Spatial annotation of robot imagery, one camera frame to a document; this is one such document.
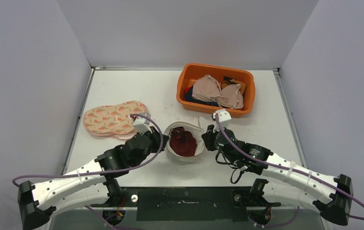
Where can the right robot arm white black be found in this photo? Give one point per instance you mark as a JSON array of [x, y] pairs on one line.
[[329, 196]]

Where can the orange plastic bin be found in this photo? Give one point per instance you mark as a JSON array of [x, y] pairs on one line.
[[194, 71]]

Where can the beige pink bra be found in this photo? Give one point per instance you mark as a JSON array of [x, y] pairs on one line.
[[228, 93]]

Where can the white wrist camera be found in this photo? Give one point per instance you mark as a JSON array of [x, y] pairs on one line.
[[222, 118], [140, 123]]

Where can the navy blue garment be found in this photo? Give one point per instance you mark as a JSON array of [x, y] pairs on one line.
[[189, 98]]

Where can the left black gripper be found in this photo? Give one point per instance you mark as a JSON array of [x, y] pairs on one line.
[[156, 136]]

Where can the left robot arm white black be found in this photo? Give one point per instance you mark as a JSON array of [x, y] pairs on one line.
[[93, 183]]

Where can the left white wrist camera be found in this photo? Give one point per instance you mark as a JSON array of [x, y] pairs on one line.
[[140, 123]]

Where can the floral mesh laundry bag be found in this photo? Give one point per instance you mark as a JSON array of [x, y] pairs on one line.
[[113, 120]]

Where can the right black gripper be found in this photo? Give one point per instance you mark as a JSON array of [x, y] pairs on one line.
[[209, 138]]

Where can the maroon bra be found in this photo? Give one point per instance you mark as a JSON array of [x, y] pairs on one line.
[[182, 142]]

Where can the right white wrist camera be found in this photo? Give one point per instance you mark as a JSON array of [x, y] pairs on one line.
[[222, 118]]

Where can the round white mesh laundry bag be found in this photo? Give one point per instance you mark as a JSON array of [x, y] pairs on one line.
[[197, 128]]

